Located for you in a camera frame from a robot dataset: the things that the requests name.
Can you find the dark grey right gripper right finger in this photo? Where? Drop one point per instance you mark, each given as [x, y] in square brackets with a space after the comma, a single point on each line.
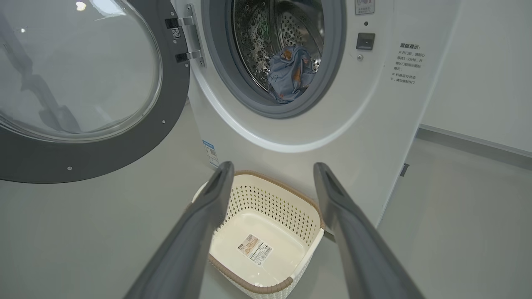
[357, 249]

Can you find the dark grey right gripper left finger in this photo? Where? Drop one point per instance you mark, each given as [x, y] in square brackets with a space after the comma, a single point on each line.
[191, 241]

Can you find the round black glass washer door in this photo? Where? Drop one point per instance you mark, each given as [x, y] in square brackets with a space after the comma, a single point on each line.
[104, 158]

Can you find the blue cartoon print garment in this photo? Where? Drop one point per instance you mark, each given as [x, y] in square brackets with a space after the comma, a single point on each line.
[291, 74]

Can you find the basket barcode price sticker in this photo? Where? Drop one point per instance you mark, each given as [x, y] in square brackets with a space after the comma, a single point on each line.
[254, 249]

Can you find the white perforated basket brown rim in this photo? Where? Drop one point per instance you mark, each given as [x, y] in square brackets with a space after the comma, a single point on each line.
[270, 195]

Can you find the white front-load washing machine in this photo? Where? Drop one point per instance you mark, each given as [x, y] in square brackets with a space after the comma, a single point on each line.
[291, 141]

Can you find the grey rubber door seal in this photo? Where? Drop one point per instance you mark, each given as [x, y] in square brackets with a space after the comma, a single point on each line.
[216, 62]

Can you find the metal washer door hinge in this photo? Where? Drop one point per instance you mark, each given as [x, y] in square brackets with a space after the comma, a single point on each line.
[193, 37]

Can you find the black door lock socket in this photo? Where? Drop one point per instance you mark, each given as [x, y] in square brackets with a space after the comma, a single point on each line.
[365, 41]

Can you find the blue energy label sticker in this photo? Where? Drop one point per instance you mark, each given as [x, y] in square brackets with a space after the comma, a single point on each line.
[210, 153]

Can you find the printed warning text label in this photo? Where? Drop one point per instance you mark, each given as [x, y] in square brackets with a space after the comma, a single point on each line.
[408, 62]

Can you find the small QR code sticker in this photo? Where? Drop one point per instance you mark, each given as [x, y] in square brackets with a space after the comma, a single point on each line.
[176, 33]

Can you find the stainless steel washer drum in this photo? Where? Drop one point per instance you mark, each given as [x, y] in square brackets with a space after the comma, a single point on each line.
[257, 33]

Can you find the small grey instruction sticker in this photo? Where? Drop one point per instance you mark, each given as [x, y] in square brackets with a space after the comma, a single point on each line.
[364, 6]

